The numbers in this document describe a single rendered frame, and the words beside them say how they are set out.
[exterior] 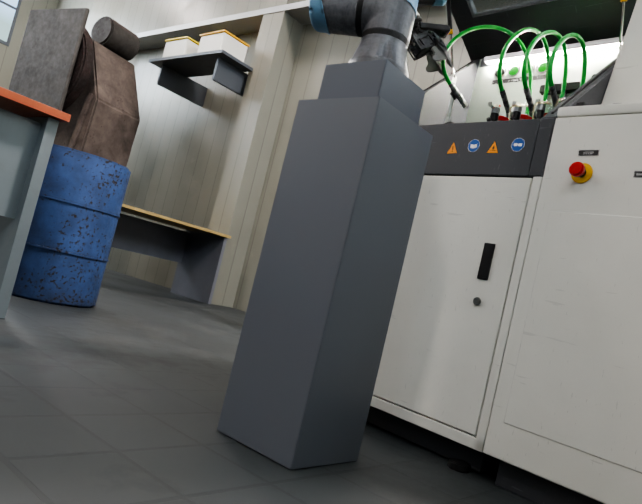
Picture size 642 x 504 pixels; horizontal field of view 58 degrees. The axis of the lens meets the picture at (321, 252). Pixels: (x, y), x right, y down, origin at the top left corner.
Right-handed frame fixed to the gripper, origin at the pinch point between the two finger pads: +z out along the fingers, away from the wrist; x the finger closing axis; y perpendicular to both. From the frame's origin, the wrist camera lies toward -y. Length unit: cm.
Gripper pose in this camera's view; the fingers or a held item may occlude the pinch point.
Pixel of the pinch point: (448, 67)
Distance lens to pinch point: 210.3
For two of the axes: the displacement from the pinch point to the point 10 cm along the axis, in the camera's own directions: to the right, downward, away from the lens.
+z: 5.2, 8.5, -1.2
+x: 1.7, -2.5, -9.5
